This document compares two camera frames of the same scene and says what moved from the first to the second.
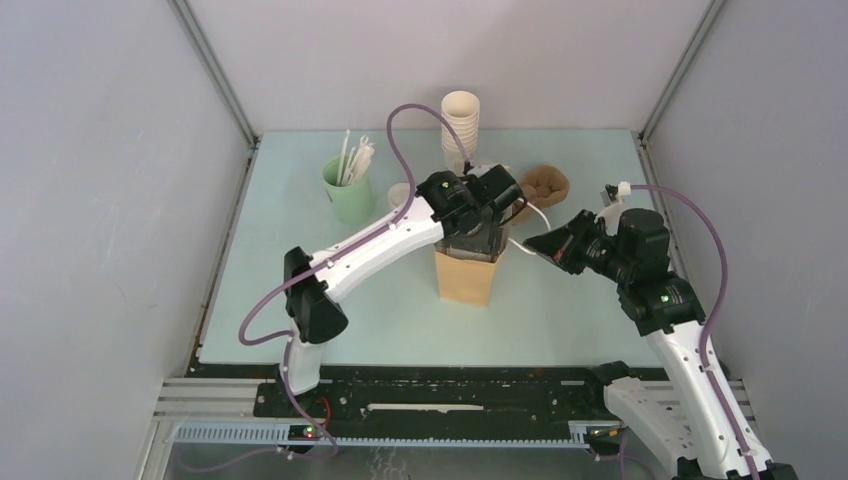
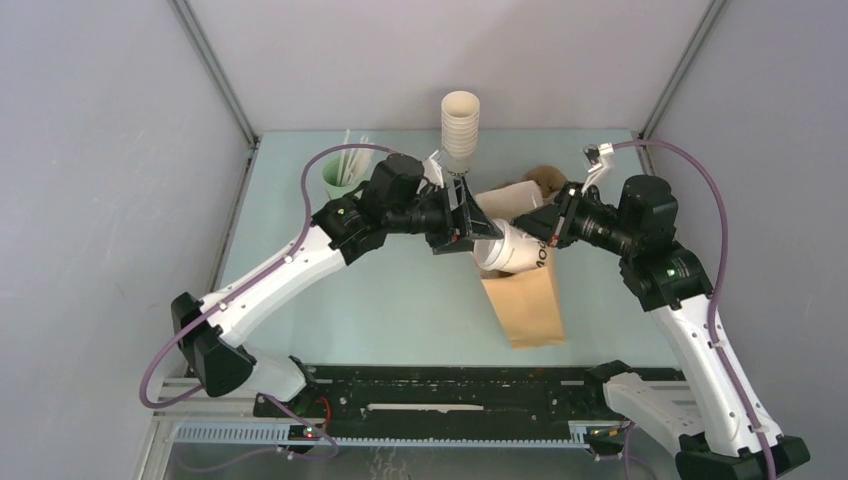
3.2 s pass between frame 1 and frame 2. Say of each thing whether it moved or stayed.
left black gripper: moved
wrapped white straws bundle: stayed
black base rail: stayed
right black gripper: moved
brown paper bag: moved
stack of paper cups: stayed
